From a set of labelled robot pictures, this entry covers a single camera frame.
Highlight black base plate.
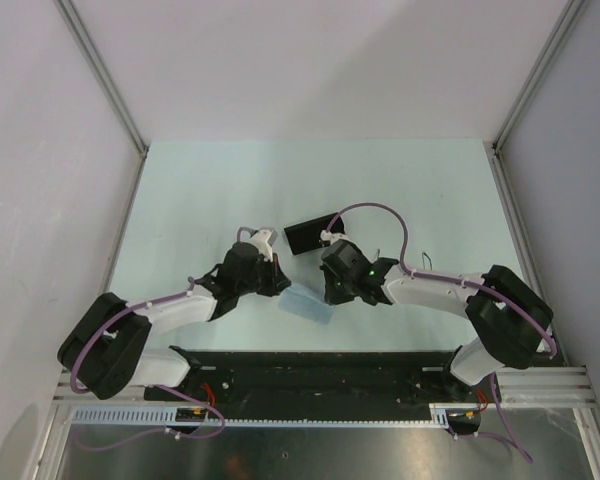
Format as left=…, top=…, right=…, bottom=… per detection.
left=144, top=349, right=566, bottom=422

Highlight thin wire-frame glasses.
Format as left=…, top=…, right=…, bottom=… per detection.
left=373, top=249, right=433, bottom=270

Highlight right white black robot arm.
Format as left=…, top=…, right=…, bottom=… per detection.
left=321, top=238, right=557, bottom=401

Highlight aluminium front rail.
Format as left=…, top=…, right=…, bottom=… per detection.
left=53, top=357, right=595, bottom=408

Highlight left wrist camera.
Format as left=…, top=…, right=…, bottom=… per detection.
left=247, top=228, right=278, bottom=262

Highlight left aluminium corner post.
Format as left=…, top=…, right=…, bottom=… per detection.
left=53, top=0, right=149, bottom=160

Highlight blue cleaning cloth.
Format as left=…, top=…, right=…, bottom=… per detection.
left=278, top=284, right=334, bottom=324

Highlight black glasses case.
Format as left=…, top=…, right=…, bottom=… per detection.
left=284, top=213, right=347, bottom=256

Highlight slotted cable duct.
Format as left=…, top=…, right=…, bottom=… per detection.
left=70, top=404, right=470, bottom=429

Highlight aluminium corner post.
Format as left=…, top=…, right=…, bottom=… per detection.
left=491, top=0, right=590, bottom=152
left=53, top=0, right=149, bottom=160

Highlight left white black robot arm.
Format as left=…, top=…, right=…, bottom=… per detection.
left=57, top=242, right=291, bottom=400

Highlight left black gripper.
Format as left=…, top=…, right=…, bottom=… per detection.
left=236, top=251, right=291, bottom=297

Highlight right aluminium corner post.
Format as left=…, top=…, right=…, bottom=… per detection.
left=491, top=0, right=590, bottom=152

